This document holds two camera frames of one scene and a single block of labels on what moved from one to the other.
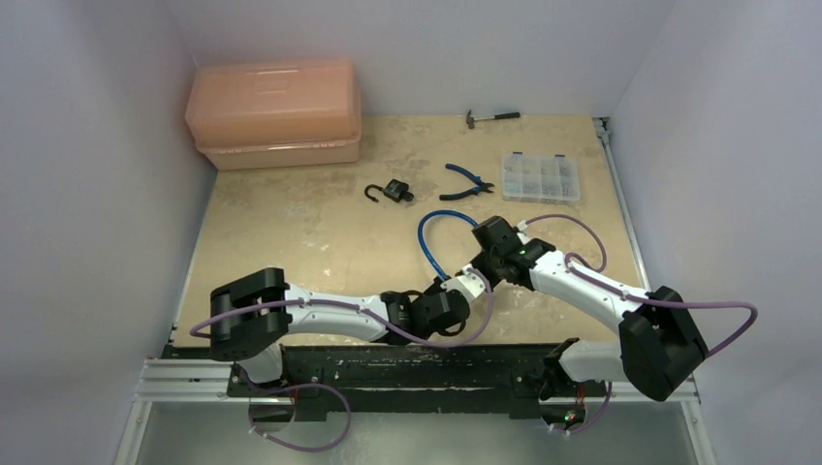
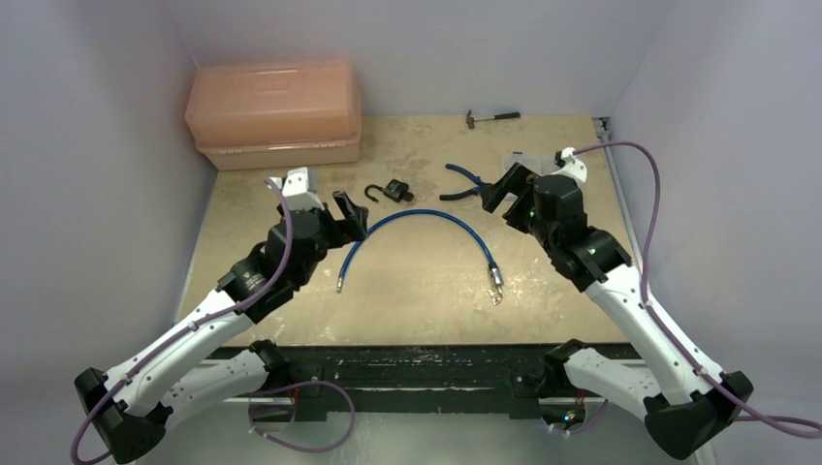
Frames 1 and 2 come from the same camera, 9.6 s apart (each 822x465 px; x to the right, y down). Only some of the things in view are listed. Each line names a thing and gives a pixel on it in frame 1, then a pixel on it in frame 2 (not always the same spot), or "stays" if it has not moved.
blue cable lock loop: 431,212 → 493,267
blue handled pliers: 482,186 stays
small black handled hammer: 471,120 stays
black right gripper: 479,262 → 514,200
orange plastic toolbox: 265,114 stays
